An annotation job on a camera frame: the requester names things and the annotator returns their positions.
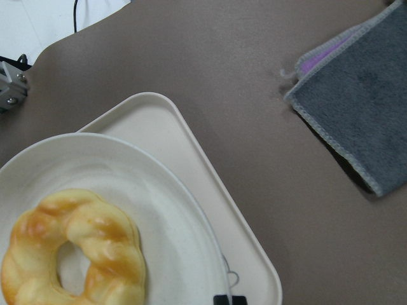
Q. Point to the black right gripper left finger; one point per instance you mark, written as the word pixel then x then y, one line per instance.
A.
pixel 221 300

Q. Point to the aluminium frame post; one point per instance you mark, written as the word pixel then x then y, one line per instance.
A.
pixel 13 86

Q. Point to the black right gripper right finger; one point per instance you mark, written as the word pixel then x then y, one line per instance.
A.
pixel 239 300

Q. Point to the white round plate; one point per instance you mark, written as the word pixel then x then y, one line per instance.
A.
pixel 184 262

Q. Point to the twisted glazed donut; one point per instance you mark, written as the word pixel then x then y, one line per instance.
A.
pixel 106 236

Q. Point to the cream rabbit tray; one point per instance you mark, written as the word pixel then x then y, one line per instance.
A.
pixel 153 123

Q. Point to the grey folded cloth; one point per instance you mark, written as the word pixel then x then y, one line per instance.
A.
pixel 351 91

